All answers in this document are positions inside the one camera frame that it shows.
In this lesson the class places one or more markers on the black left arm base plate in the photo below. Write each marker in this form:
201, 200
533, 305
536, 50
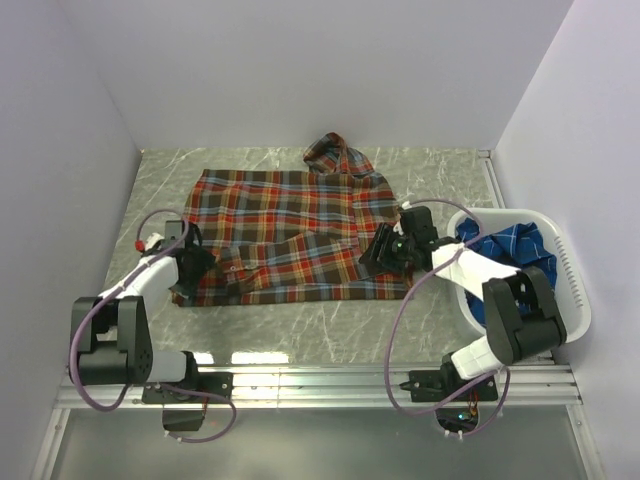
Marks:
209, 387

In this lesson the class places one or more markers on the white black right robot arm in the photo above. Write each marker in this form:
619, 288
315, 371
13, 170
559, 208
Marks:
521, 316

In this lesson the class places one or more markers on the blue plaid shirt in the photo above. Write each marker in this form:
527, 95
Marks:
519, 245

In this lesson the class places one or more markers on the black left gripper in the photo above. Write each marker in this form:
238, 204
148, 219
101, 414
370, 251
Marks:
202, 260

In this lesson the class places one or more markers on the white plastic laundry basket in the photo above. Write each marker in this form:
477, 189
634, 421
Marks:
570, 292

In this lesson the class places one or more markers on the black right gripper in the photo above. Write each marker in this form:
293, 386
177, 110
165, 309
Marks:
383, 235

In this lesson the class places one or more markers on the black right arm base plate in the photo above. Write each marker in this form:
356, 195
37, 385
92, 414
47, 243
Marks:
435, 385

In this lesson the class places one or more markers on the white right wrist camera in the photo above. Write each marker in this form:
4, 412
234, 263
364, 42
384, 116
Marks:
401, 227

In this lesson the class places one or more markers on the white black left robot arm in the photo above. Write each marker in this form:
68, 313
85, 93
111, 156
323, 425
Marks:
110, 337

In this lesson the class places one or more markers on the red plaid long sleeve shirt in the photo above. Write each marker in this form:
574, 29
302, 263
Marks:
293, 236

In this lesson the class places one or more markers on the aluminium mounting rail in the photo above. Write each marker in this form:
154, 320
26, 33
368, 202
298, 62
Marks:
345, 386

